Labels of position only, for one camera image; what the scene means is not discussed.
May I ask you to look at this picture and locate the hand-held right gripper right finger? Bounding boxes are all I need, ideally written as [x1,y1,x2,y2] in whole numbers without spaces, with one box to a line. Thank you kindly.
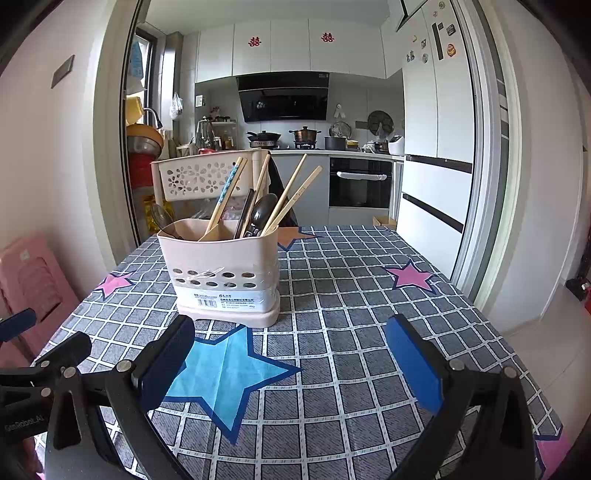
[385,315,539,480]

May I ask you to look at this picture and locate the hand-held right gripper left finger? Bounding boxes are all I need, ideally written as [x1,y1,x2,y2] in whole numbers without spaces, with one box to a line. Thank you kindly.
[45,315,196,480]

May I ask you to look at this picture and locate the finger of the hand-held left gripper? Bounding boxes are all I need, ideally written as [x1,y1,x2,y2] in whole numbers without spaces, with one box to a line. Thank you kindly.
[30,331,92,376]
[0,308,37,343]

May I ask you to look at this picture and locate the beige plastic utensil holder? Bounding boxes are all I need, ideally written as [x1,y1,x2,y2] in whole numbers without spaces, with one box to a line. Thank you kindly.
[157,218,281,326]

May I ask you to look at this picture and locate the dark translucent plastic spoon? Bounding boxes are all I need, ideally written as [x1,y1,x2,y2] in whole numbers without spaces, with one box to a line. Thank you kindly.
[150,203,183,241]
[233,188,257,240]
[249,194,279,234]

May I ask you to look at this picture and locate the blue patterned bamboo chopstick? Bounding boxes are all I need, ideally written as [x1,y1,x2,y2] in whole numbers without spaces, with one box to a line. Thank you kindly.
[198,157,249,242]

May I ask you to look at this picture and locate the bamboo chopstick with markings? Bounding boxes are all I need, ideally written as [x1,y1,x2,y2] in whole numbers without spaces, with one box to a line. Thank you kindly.
[268,165,324,232]

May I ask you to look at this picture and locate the pink plastic stool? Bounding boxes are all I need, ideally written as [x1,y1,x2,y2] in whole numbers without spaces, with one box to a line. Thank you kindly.
[0,233,79,365]

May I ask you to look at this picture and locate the grey checked star tablecloth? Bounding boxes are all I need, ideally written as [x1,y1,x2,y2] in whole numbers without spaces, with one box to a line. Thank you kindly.
[32,224,564,480]

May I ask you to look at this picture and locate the yellow oil bottle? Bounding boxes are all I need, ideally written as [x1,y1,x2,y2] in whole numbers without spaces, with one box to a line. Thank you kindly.
[143,196,160,232]

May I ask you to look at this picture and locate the black built-in oven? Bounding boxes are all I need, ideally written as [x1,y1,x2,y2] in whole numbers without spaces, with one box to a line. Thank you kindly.
[329,157,393,209]

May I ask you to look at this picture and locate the white flower-cutout basket cart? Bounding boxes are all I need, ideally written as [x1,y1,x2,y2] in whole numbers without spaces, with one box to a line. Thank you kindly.
[151,148,273,204]

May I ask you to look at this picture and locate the red bucket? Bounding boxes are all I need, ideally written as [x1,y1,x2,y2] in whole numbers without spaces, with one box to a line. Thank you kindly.
[128,152,155,189]

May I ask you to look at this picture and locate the grey kitchen counter cabinet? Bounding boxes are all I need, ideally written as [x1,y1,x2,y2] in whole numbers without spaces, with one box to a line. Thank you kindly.
[272,148,404,227]

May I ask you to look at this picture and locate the orange basin with metal bowl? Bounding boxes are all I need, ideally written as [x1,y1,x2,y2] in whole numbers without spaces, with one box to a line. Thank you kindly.
[127,124,164,155]

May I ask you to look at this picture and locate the white refrigerator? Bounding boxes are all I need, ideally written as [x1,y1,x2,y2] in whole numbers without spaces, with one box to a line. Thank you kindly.
[394,0,476,273]

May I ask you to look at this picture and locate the copper cooking pot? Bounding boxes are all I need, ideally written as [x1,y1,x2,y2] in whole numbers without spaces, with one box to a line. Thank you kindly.
[289,126,322,144]

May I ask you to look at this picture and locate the black range hood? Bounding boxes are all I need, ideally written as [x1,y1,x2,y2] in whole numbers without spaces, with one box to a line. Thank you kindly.
[235,71,331,123]

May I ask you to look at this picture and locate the white upper cabinets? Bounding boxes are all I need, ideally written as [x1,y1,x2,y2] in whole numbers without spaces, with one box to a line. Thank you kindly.
[195,18,402,84]

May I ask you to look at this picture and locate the round wall rack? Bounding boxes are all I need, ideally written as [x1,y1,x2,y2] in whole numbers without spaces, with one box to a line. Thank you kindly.
[368,110,394,137]

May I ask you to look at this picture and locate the grey wall switch panel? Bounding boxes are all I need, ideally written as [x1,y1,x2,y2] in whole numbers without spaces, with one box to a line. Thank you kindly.
[51,55,75,88]

